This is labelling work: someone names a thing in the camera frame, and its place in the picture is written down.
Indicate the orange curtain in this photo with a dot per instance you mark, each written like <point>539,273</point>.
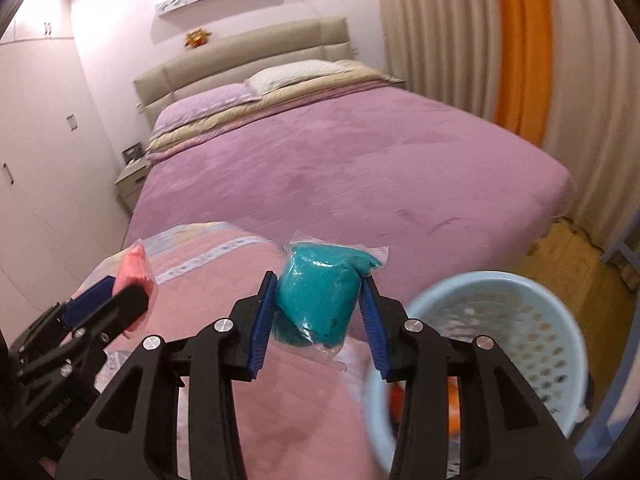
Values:
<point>526,70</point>

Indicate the beige nightstand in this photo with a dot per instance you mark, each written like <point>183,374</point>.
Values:
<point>130,182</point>

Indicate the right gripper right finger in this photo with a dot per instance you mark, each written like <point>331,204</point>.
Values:
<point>531,326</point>

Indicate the purple bed cover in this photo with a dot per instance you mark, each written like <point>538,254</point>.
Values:
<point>446,191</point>

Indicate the teal clay bag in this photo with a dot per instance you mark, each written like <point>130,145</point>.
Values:
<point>317,294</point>

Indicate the pink clay bag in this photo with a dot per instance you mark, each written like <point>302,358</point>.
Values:
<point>136,269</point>

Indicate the beige folded quilt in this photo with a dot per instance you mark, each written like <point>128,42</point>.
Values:
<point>356,77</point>

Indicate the purple pillow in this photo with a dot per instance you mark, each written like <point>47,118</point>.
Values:
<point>202,105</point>

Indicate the beige padded headboard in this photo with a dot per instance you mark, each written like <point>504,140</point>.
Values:
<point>233,59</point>

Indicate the white wardrobe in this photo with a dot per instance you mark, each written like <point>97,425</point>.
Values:
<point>60,216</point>

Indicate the beige curtain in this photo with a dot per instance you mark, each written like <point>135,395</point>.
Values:
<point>450,51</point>

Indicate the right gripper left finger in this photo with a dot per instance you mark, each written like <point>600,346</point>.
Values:
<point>131,431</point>

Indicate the pink elephant blanket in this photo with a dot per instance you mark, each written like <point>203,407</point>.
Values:
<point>299,419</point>

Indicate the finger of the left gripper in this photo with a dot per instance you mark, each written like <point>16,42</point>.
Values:
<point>64,333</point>

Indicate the white pillow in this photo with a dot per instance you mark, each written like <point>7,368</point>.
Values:
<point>277,77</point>

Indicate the orange plush toy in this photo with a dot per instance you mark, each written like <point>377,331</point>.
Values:
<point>197,38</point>

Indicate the light blue laundry basket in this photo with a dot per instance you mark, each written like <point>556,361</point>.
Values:
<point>506,432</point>

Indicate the orange plastic bag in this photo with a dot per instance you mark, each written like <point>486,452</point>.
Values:
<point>428,405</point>

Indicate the small photo frame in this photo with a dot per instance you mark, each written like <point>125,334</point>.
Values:
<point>133,153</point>

